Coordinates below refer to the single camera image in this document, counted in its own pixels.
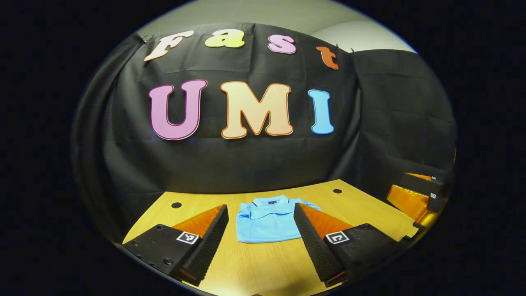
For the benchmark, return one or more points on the light blue T-shirt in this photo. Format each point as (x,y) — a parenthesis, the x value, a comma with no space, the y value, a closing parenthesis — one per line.
(267,226)

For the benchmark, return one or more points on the black backdrop cloth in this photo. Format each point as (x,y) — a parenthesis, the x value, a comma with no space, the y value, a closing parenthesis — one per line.
(254,160)

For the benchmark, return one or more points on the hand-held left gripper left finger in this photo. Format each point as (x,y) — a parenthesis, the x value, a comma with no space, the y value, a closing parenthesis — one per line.
(209,250)

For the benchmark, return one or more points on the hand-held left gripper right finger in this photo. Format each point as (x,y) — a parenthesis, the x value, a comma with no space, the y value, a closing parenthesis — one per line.
(314,246)

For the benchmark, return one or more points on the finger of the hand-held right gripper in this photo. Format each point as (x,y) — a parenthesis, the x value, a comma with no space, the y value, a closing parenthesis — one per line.
(423,184)
(411,201)

